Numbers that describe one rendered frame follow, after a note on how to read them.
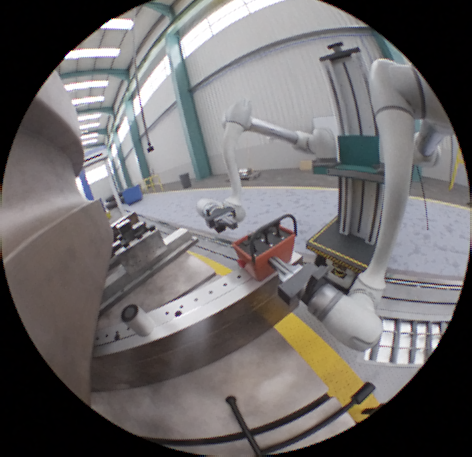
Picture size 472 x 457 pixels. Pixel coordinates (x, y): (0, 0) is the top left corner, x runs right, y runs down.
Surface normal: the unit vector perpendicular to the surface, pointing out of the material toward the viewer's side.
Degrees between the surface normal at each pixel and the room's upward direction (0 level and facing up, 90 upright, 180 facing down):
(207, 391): 0
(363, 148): 90
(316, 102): 90
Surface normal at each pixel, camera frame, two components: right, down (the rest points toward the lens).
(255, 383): -0.22, -0.88
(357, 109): -0.84, 0.39
